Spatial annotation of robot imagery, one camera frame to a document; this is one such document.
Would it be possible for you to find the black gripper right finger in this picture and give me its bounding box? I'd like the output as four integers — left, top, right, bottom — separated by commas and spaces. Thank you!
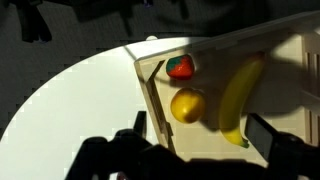
244, 112, 278, 162

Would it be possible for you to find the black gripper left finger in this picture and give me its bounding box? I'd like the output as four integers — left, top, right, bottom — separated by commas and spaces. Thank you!
133, 110, 148, 138

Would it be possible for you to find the yellow toy banana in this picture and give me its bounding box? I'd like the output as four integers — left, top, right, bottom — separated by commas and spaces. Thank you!
218, 50, 268, 150

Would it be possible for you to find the light wooden tray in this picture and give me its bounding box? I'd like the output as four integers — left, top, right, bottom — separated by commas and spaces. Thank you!
133, 9, 320, 168

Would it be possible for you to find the yellow toy lemon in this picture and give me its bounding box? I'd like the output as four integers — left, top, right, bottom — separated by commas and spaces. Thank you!
170, 87, 206, 125

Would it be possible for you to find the red toy strawberry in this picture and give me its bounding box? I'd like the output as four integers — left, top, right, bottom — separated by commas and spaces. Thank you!
165, 54, 196, 81

